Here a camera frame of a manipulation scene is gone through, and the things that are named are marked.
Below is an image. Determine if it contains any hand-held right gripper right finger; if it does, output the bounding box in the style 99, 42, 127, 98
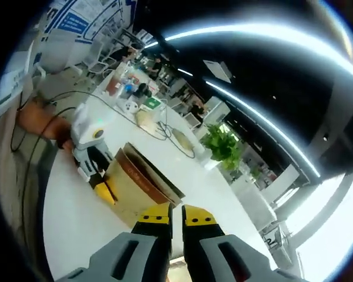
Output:
181, 204, 307, 282

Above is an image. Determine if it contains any ceiling air vent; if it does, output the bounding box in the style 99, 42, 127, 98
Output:
202, 59, 232, 83

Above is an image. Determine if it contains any green white box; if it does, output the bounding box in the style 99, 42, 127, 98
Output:
142, 98, 162, 112

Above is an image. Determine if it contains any clear plastic bag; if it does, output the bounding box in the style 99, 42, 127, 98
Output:
135, 110, 160, 130

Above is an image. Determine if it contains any white mesh chair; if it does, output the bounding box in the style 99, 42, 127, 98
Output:
84, 41, 116, 76

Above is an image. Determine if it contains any potted green plant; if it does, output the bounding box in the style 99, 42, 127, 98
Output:
199, 123, 245, 172

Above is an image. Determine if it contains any person's left hand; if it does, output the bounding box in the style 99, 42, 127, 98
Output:
57, 137, 76, 152

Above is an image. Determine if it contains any blue white wall poster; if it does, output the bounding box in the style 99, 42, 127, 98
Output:
44, 0, 138, 45

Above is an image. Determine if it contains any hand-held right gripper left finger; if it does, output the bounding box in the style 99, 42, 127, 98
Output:
58, 202, 174, 282

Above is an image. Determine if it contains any gold mask box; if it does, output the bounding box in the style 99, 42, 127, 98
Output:
104, 142, 185, 229

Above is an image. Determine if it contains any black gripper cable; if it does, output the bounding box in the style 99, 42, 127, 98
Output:
10, 107, 77, 253

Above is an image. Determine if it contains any person's beige shirt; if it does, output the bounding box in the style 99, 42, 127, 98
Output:
0, 116, 48, 265

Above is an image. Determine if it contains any long ceiling light strip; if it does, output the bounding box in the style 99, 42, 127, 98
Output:
161, 22, 353, 89
205, 80, 322, 179

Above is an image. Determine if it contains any white game controller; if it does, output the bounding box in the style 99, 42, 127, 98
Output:
124, 100, 139, 115

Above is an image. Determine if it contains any black table cable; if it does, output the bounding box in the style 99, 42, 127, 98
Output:
44, 90, 195, 159

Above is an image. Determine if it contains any white table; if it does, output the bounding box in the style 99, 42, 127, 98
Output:
42, 63, 279, 282

